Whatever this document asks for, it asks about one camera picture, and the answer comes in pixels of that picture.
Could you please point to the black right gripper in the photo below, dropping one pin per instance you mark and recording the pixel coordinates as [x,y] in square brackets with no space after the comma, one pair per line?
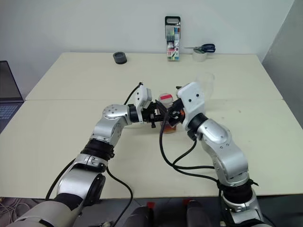
[176,111]

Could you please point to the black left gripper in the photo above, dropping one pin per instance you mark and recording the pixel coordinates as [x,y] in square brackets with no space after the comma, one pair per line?
[148,114]

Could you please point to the dark rounded shape red tip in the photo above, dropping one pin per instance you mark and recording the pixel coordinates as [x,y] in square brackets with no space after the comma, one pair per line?
[139,216]
[198,214]

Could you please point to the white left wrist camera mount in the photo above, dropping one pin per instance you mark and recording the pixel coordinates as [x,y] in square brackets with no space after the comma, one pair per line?
[141,97]

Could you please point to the clear tape roll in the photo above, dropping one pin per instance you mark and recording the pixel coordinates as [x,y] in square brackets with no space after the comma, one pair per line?
[198,57]

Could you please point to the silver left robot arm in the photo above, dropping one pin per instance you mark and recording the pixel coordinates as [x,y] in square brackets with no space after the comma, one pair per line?
[109,127]

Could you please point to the dark laptop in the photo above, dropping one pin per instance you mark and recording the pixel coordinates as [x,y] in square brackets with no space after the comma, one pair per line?
[8,87]

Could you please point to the marker pen set box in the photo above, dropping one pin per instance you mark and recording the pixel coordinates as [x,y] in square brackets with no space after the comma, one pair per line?
[172,37]

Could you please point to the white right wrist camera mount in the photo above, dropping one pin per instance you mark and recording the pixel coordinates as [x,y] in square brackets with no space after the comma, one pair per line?
[191,97]

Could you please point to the clear plastic cup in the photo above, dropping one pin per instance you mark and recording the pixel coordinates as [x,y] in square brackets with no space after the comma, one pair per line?
[208,82]

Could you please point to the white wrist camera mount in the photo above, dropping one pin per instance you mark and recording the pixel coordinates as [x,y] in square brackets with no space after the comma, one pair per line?
[191,97]
[141,97]

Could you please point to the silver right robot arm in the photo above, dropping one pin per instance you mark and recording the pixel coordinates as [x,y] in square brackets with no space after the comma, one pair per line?
[220,142]

